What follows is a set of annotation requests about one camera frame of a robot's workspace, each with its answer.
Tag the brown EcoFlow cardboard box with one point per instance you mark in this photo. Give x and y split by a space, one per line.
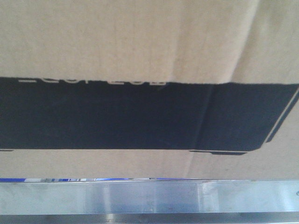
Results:
202 89

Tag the metal shelf front rail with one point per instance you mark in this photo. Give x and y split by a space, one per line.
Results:
153 201

